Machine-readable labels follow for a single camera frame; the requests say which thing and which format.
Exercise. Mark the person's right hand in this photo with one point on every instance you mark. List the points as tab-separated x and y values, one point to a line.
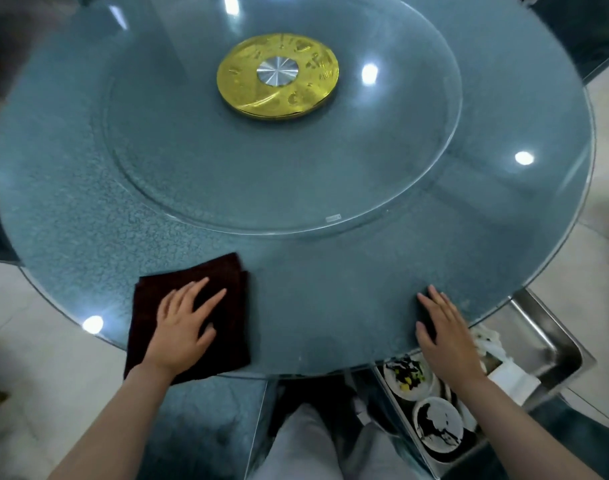
454	349

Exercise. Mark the person's left hand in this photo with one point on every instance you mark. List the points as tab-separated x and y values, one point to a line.
177	339

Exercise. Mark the white tissue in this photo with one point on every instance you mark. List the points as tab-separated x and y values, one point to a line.
487	339

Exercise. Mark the dark red cloth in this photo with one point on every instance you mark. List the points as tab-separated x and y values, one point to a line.
229	344

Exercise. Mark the green yellow food crumbs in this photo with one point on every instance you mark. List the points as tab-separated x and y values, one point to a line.
407	380

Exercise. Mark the stack of white plates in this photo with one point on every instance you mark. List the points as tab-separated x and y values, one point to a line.
407	394

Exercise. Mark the white napkin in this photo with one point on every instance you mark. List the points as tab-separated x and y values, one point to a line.
514	382

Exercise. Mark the metal tray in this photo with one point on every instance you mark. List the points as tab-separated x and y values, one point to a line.
544	334

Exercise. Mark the person's right forearm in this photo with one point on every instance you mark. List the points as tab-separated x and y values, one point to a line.
524	434

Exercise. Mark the person's left forearm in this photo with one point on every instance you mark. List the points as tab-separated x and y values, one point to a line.
114	429

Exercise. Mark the round blue table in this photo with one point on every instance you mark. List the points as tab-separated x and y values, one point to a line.
334	294

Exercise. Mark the round glass turntable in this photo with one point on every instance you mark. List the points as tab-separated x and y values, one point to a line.
284	169

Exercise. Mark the yellow round disc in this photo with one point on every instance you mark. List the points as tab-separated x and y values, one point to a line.
239	89

